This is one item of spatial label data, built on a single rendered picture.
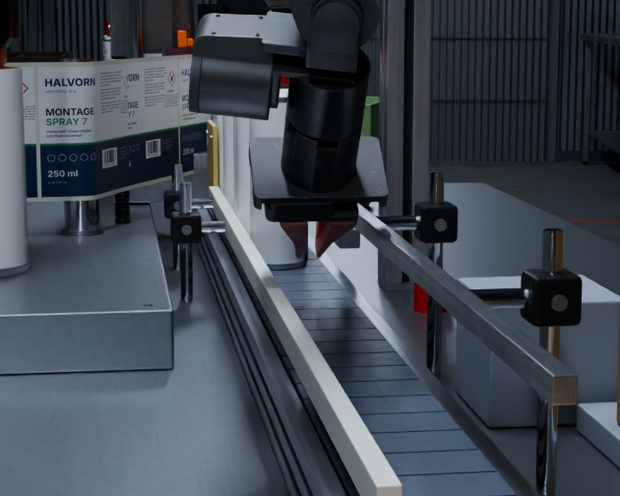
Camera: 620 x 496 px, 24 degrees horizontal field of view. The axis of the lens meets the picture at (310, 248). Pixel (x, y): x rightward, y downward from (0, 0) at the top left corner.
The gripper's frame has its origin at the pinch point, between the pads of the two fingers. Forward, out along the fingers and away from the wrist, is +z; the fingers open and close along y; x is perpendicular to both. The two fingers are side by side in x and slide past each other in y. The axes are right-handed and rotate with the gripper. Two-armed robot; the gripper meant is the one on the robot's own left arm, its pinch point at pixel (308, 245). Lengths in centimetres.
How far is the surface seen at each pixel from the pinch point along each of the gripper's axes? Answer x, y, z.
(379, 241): 8.8, -3.5, -10.2
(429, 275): 21.1, -3.6, -21.1
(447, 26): -718, -220, 577
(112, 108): -39.9, 15.9, 22.1
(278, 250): -11.0, 0.7, 13.1
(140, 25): -61, 12, 28
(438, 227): 3.4, -9.4, -5.6
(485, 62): -698, -248, 594
